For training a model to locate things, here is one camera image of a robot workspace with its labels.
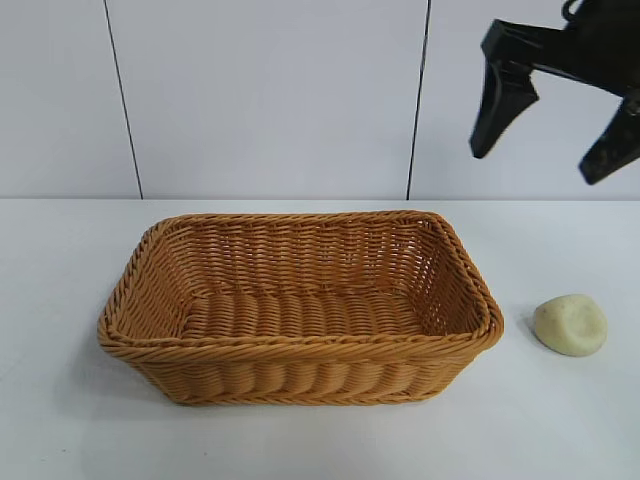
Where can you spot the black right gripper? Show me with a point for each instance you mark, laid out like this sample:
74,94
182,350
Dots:
600,55

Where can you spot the brown woven wicker basket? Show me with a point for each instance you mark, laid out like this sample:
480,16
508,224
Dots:
300,370

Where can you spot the pale yellow egg yolk pastry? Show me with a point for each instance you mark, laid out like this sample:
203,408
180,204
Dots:
570,325

